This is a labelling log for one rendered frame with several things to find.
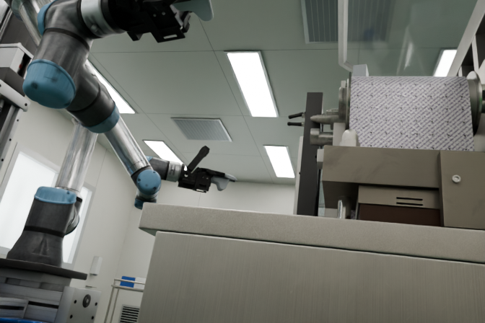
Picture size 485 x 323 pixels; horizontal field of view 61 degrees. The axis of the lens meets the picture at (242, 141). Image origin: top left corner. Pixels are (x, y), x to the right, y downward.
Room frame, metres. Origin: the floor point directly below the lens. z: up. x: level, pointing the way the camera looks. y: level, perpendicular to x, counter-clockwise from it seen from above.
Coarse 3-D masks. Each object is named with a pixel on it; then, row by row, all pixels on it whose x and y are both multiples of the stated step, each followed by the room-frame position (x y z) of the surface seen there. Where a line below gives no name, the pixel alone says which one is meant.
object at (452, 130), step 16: (352, 112) 0.78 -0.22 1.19; (368, 112) 0.77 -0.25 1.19; (384, 112) 0.76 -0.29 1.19; (400, 112) 0.75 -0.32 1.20; (416, 112) 0.74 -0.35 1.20; (432, 112) 0.73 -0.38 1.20; (448, 112) 0.73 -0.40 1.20; (464, 112) 0.72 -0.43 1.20; (352, 128) 0.78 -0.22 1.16; (368, 128) 0.77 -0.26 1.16; (384, 128) 0.76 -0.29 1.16; (400, 128) 0.75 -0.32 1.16; (416, 128) 0.74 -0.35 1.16; (432, 128) 0.74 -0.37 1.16; (448, 128) 0.73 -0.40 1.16; (464, 128) 0.72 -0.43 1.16; (368, 144) 0.77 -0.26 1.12; (384, 144) 0.76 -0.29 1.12; (400, 144) 0.75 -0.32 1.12; (416, 144) 0.74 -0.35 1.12; (432, 144) 0.74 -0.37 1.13; (448, 144) 0.73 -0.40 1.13; (464, 144) 0.72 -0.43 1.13
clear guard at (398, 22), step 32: (352, 0) 1.25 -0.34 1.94; (384, 0) 1.14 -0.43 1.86; (416, 0) 1.04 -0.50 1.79; (448, 0) 0.96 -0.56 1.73; (352, 32) 1.43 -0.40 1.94; (384, 32) 1.29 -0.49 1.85; (416, 32) 1.18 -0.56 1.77; (448, 32) 1.08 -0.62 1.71; (352, 64) 1.66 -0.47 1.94; (384, 64) 1.48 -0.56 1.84; (416, 64) 1.33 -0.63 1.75; (448, 64) 1.21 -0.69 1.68
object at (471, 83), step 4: (348, 80) 0.80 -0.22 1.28; (468, 80) 0.73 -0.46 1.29; (472, 80) 0.73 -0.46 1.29; (348, 84) 0.79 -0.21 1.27; (468, 84) 0.72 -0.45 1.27; (472, 84) 0.72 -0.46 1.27; (348, 88) 0.79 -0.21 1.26; (472, 88) 0.72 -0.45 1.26; (348, 92) 0.79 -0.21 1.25; (472, 92) 0.72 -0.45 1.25; (476, 92) 0.72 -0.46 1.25; (472, 96) 0.72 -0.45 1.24; (476, 96) 0.72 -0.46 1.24; (472, 100) 0.72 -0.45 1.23; (476, 100) 0.72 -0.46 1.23; (472, 104) 0.72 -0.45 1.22; (476, 104) 0.72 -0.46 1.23; (472, 108) 0.73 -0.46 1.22; (472, 112) 0.73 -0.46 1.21; (472, 116) 0.74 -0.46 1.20; (472, 120) 0.75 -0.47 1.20; (472, 124) 0.76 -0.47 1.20
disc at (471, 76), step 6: (474, 72) 0.72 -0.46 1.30; (468, 78) 0.76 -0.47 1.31; (474, 78) 0.72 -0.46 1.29; (480, 84) 0.70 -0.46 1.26; (480, 90) 0.70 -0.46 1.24; (480, 96) 0.70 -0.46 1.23; (480, 102) 0.71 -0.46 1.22; (480, 108) 0.71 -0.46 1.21; (480, 114) 0.72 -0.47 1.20; (474, 120) 0.75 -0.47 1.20; (474, 126) 0.75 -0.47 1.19; (474, 132) 0.76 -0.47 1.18
